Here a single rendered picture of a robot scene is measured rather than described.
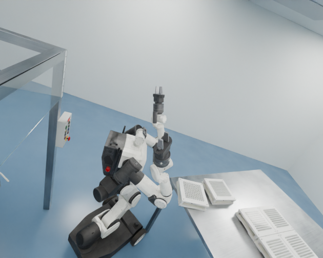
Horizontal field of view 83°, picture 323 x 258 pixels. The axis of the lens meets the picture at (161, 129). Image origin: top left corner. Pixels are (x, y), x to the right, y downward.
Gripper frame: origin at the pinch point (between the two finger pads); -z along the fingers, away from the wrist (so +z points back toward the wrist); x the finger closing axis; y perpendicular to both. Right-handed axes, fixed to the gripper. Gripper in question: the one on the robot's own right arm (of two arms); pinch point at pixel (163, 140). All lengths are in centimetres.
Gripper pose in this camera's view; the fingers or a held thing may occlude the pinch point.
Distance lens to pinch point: 85.6
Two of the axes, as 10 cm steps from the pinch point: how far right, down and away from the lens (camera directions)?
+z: -0.5, 6.9, 7.2
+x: 5.1, -6.1, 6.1
